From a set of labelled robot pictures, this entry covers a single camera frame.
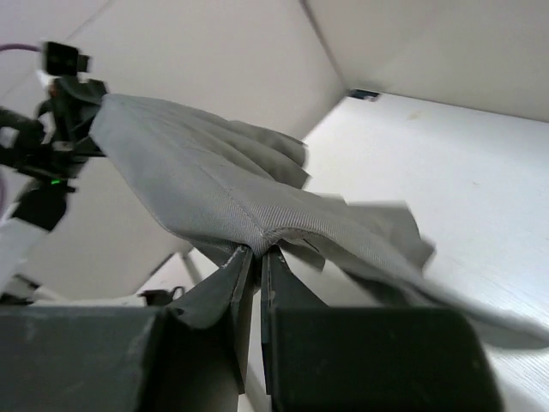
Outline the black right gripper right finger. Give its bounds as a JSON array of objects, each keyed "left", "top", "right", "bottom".
[{"left": 261, "top": 251, "right": 504, "bottom": 412}]

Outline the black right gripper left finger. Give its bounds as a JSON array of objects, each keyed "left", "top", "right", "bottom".
[{"left": 1, "top": 247, "right": 254, "bottom": 411}]

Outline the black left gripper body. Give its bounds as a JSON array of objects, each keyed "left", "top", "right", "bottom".
[{"left": 25, "top": 41, "right": 107, "bottom": 180}]

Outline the grey pleated skirt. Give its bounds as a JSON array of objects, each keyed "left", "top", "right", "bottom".
[{"left": 90, "top": 94, "right": 548, "bottom": 349}]

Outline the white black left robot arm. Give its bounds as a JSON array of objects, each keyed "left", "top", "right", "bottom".
[{"left": 1, "top": 41, "right": 107, "bottom": 288}]

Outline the blue right corner label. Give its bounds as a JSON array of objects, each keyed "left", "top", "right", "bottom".
[{"left": 347, "top": 89, "right": 380, "bottom": 102}]

